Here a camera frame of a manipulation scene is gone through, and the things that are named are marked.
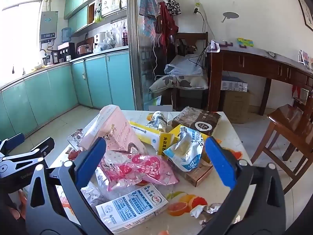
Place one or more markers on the crumpled clear plastic bag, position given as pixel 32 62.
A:
pixel 183 67

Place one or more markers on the wall charger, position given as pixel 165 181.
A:
pixel 196 7

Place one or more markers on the cola bottle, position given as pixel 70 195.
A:
pixel 125 36

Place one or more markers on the reddish pink wrapper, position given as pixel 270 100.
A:
pixel 73 154

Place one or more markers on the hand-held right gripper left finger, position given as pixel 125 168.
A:
pixel 90 156

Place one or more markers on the leaf print pillow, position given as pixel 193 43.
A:
pixel 178 83

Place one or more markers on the white green packet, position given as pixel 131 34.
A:
pixel 97 9

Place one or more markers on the plaid shirt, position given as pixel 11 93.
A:
pixel 148 12

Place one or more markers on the pink heart snack bag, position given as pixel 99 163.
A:
pixel 146 169

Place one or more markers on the rice cooker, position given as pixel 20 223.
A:
pixel 84 49

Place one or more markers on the foil wrapper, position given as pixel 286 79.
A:
pixel 205 210

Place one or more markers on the brown wooden chair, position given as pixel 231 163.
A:
pixel 286 124

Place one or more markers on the black pink drink dispenser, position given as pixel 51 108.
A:
pixel 64 52

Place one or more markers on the teal lower kitchen cabinets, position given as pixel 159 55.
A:
pixel 102 78

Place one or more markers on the yellow white box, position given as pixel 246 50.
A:
pixel 146 134

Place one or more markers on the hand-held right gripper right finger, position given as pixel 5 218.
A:
pixel 220 161

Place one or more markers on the brown cardboard box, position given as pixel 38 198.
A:
pixel 198 177

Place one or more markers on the blue water jug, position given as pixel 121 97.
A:
pixel 66 35

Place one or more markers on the white blue print carton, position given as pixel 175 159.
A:
pixel 132 208

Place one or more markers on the teal upper kitchen cabinets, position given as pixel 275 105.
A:
pixel 75 2

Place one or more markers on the teal kitchen cabinets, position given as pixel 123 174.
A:
pixel 102 78
pixel 75 2

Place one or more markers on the round wall lamp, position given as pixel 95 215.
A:
pixel 231 15

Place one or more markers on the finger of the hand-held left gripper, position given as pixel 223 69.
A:
pixel 13 142
pixel 39 148

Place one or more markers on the window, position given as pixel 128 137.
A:
pixel 17 41

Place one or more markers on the framed picture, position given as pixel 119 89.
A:
pixel 307 12

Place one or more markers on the clear plastic wrapper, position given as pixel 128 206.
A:
pixel 91 195

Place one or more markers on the fruit print tablecloth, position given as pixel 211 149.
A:
pixel 229 127

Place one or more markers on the row of white boxes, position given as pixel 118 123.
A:
pixel 234 84

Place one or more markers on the red garment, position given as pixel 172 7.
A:
pixel 168 27

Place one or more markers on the bunch of plastic bags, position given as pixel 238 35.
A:
pixel 110 40

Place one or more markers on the metal sliding door frame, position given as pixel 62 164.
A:
pixel 130 53

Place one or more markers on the white blue wrapper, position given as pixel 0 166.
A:
pixel 188 156

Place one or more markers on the wooden desk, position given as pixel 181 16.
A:
pixel 244 61

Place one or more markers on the dark wooden chair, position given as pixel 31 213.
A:
pixel 190 36

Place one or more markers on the brown bread packet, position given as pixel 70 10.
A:
pixel 195 122

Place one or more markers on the wall water heater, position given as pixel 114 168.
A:
pixel 49 24

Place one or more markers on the white air fryer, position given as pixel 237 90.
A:
pixel 99 40

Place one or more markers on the black white floral cloth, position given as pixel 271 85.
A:
pixel 173 5

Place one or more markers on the utensil print panel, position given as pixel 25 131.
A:
pixel 113 1

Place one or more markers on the colourful toy blocks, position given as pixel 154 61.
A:
pixel 245 42

